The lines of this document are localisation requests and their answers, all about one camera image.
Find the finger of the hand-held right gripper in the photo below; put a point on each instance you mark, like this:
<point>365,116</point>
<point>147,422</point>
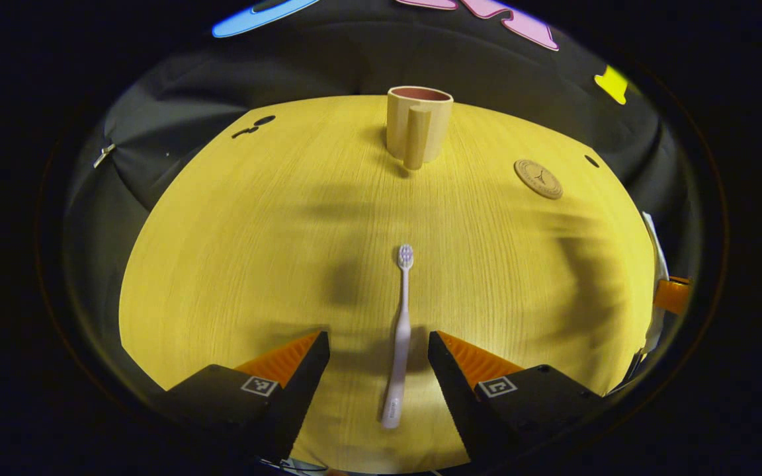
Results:
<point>673,296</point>

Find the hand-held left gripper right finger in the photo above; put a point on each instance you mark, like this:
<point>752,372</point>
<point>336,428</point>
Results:
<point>454,383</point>

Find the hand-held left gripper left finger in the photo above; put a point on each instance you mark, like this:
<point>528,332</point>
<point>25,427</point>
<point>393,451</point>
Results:
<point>301,383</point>

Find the pink toothbrush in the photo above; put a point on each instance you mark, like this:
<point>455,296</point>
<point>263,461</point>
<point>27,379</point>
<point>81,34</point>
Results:
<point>399,350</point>

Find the round wooden coaster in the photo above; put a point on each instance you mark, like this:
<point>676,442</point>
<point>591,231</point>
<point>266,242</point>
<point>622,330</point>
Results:
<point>538,178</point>

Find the beige cup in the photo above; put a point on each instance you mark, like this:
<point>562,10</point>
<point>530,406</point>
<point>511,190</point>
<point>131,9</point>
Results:
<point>421,122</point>

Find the wooden desktop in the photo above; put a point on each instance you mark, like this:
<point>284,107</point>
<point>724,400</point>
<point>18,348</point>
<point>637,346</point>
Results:
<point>255,264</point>

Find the white cloth clip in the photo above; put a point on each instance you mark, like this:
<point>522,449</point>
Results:
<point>103,155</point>

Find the black backdrop cloth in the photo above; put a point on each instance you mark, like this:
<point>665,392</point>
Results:
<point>328,66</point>

